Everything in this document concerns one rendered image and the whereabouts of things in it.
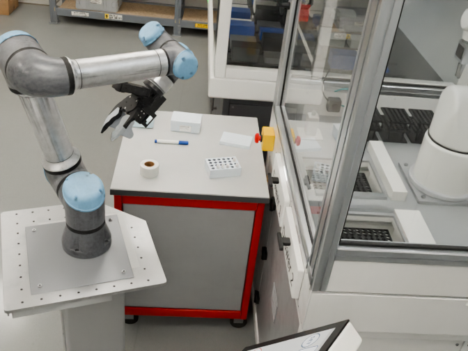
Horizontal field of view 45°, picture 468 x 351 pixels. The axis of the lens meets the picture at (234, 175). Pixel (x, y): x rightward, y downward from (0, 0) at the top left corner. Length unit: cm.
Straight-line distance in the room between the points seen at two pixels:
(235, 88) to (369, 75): 152
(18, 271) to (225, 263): 87
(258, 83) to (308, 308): 135
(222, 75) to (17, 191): 144
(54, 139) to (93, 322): 62
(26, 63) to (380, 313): 109
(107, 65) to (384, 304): 94
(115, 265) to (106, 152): 202
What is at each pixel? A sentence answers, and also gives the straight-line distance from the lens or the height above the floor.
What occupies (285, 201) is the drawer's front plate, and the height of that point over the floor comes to 92.
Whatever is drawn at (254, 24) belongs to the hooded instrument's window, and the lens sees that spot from 252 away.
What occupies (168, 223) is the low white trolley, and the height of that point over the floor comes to 60.
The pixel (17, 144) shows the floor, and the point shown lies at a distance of 384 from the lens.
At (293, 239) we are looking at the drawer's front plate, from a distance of 163.
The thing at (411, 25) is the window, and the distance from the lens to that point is 115.
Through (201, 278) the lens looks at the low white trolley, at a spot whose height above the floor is 32.
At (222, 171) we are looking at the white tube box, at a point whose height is 79.
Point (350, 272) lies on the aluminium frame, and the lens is 145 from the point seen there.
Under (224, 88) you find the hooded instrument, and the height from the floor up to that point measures 85.
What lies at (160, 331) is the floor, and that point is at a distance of 257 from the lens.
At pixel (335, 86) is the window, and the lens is 141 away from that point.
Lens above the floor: 196
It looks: 34 degrees down
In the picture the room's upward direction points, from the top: 7 degrees clockwise
